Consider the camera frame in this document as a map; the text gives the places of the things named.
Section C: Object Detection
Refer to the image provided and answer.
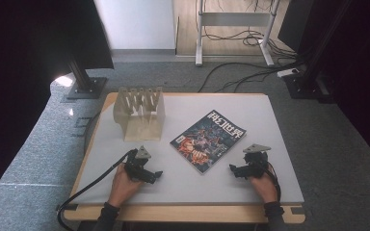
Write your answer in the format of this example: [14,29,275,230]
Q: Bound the clear acrylic file rack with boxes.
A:
[113,86,167,142]

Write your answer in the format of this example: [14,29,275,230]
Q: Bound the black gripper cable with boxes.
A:
[265,162,282,202]
[56,149,139,231]

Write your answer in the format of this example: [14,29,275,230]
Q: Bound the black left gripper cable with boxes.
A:
[56,149,139,231]

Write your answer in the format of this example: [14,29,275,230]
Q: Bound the grey table mat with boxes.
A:
[71,93,304,205]

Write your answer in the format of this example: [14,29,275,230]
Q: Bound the black floor cables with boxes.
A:
[197,0,306,94]

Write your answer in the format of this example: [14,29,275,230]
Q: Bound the person's right hand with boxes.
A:
[249,172,279,204]

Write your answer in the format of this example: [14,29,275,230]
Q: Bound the black hanging panel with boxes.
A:
[75,0,116,71]

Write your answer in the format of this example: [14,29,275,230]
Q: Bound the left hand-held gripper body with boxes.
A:
[123,145,152,183]

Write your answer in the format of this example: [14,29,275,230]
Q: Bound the white power strip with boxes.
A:
[276,67,301,79]

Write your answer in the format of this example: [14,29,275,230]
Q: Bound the person's left hand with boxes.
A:
[108,163,145,208]

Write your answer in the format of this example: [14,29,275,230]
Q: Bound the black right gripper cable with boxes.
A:
[265,162,282,202]

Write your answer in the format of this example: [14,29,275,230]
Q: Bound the colourful illustrated magazine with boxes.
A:
[169,109,248,175]

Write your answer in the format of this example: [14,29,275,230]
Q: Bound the black curtain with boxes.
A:
[277,0,370,172]
[0,0,88,210]

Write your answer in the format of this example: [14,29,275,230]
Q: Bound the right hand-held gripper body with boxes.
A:
[241,142,273,179]

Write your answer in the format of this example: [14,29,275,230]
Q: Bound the black metal stand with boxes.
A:
[282,0,355,101]
[66,59,109,100]

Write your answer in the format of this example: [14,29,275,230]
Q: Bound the white metal desk frame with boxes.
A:
[195,0,282,67]

